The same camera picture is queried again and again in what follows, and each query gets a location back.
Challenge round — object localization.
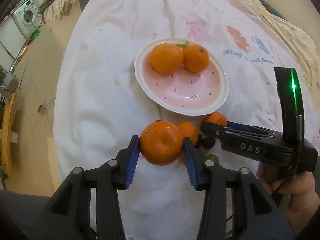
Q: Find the small orange mandarin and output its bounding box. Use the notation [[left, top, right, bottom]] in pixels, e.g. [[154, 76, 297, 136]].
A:
[[177, 122, 199, 145], [204, 112, 227, 127]]

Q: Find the dark purple grape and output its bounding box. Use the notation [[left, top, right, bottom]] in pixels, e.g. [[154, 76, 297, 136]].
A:
[[194, 134, 203, 149], [201, 136, 216, 150]]

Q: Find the large orange mandarin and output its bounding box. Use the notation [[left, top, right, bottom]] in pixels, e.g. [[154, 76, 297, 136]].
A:
[[139, 121, 183, 165]]

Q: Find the person's right hand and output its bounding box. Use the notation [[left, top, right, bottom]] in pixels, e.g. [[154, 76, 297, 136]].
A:
[[256, 162, 320, 235]]

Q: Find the green grape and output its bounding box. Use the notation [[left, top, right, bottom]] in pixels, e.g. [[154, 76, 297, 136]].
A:
[[206, 154, 220, 164]]

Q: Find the pink strawberry pattern plate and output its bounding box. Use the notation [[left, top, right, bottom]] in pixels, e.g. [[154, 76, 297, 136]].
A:
[[135, 37, 229, 116]]

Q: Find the orange mandarin on plate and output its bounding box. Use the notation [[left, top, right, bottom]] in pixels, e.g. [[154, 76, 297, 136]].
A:
[[149, 43, 183, 75], [183, 44, 209, 73]]

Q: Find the white washing machine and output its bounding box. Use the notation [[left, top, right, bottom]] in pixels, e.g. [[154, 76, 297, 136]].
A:
[[12, 0, 41, 39]]

